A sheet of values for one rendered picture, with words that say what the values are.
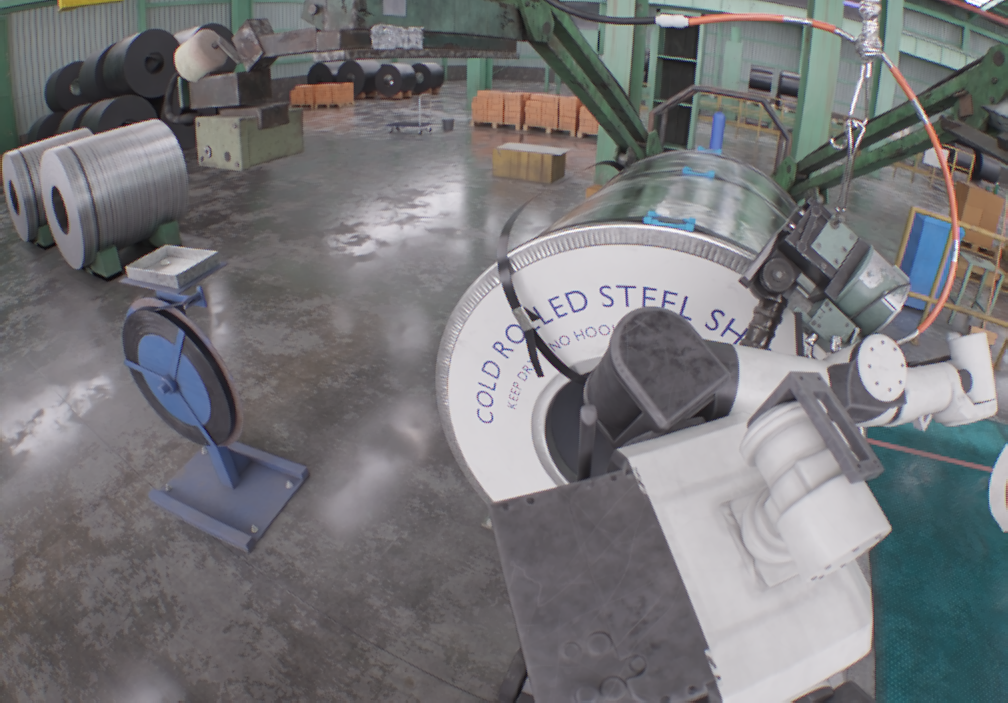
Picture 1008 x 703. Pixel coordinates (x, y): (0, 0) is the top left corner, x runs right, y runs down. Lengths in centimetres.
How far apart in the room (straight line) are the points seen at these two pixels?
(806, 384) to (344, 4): 92
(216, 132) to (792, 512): 122
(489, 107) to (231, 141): 1181
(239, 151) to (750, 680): 120
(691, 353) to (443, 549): 168
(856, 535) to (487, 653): 160
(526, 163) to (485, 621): 630
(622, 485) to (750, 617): 15
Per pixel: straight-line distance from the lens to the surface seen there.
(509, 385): 139
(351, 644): 190
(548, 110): 1232
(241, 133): 119
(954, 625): 261
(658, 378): 49
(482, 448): 158
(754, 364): 56
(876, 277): 96
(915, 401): 70
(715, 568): 41
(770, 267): 95
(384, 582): 201
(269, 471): 249
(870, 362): 62
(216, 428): 204
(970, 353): 83
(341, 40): 98
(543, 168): 724
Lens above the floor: 168
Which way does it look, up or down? 29 degrees down
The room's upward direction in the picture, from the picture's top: 2 degrees clockwise
